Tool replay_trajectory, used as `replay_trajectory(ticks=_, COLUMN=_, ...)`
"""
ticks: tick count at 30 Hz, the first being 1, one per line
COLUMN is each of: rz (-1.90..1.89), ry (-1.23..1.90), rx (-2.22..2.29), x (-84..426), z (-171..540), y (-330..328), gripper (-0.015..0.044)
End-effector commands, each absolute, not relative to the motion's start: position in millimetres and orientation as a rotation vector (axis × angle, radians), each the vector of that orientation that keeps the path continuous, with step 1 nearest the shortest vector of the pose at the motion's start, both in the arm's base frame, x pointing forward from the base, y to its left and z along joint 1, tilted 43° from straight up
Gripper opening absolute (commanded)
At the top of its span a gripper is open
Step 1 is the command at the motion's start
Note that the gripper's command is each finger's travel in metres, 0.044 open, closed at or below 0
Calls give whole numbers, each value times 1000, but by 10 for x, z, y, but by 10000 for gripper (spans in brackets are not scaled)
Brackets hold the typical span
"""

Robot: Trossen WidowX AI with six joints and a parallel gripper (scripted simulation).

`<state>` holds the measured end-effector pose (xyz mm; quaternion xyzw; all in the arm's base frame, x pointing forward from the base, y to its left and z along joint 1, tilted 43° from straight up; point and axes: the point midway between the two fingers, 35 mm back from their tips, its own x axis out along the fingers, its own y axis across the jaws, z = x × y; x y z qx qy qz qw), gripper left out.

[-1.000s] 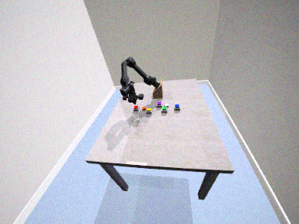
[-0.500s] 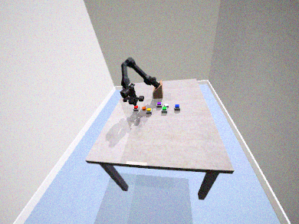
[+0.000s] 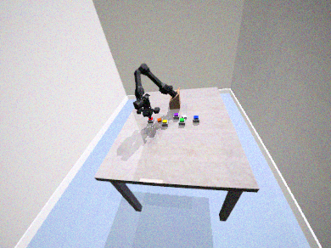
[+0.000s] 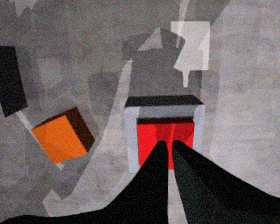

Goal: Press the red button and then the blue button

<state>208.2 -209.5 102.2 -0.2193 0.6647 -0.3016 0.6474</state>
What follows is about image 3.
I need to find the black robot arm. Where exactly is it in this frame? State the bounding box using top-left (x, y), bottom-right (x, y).
top-left (133, 63), bottom-right (177, 117)

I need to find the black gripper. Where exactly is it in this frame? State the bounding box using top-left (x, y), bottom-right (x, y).
top-left (137, 102), bottom-right (160, 119)

